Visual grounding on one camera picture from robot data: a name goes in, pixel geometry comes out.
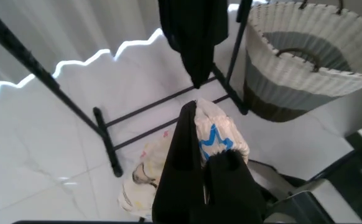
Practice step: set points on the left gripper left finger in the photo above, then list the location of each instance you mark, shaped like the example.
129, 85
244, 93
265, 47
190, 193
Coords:
178, 180

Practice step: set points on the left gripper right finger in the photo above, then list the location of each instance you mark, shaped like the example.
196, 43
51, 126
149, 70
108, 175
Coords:
234, 193

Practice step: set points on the cream printed garment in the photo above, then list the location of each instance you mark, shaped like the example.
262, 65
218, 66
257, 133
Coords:
218, 124

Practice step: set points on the black garment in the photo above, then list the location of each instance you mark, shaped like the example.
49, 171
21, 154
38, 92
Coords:
196, 37

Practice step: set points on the white laundry basket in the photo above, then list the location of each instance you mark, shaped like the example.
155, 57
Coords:
293, 84

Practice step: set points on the black clothes rack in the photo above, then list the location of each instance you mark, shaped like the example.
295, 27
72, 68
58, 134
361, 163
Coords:
28, 59

